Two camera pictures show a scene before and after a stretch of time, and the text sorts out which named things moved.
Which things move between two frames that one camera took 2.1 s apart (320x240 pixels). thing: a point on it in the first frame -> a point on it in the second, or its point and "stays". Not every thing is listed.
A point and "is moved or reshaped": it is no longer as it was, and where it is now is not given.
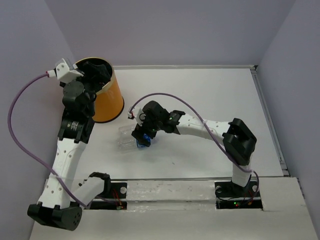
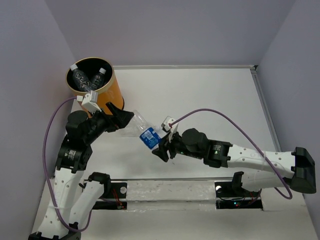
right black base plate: (229, 195) stays
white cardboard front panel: (185, 209) stays
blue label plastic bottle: (132, 143) is moved or reshaped
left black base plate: (116, 190) stays
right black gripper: (138, 134) -> (161, 151)
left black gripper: (102, 75) -> (122, 117)
